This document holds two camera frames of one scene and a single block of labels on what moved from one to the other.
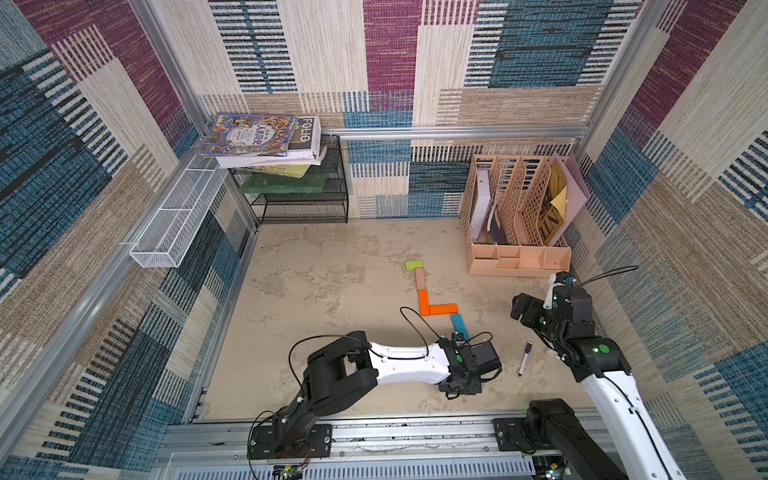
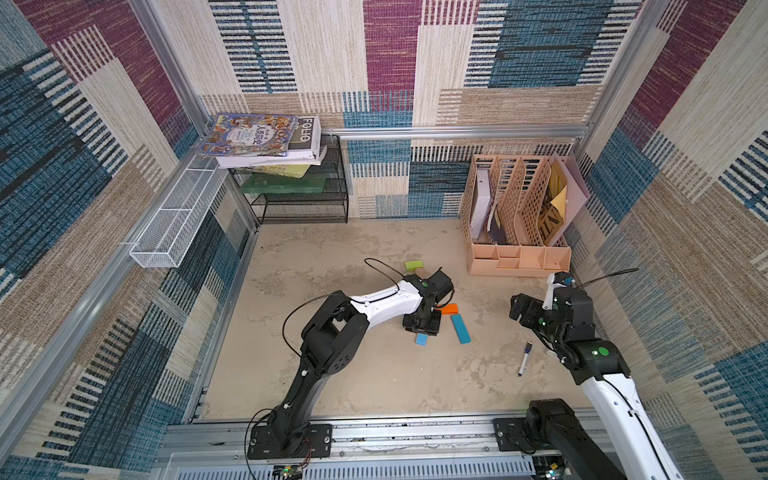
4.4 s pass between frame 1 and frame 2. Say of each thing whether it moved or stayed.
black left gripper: moved
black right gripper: stayed
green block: stayed
